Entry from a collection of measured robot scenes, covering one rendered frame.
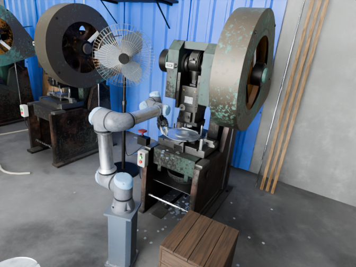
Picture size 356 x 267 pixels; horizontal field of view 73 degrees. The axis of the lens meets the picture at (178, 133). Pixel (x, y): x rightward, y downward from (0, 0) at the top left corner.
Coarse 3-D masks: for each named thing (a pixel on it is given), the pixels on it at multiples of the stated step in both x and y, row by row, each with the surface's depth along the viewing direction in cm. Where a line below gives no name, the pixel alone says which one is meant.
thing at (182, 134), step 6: (168, 132) 200; (174, 132) 201; (180, 132) 201; (186, 132) 202; (192, 132) 205; (174, 138) 189; (180, 138) 191; (186, 138) 192; (192, 138) 193; (198, 138) 193
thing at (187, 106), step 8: (184, 88) 191; (192, 88) 188; (184, 96) 193; (192, 96) 189; (184, 104) 195; (192, 104) 191; (184, 112) 194; (192, 112) 193; (200, 112) 200; (184, 120) 196; (192, 120) 195
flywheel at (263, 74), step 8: (264, 40) 178; (256, 48) 176; (264, 48) 184; (256, 56) 182; (264, 56) 189; (256, 64) 163; (264, 64) 163; (256, 72) 161; (264, 72) 162; (248, 80) 166; (256, 80) 163; (264, 80) 164; (248, 88) 187; (256, 88) 197; (248, 96) 194; (256, 96) 199; (248, 104) 192
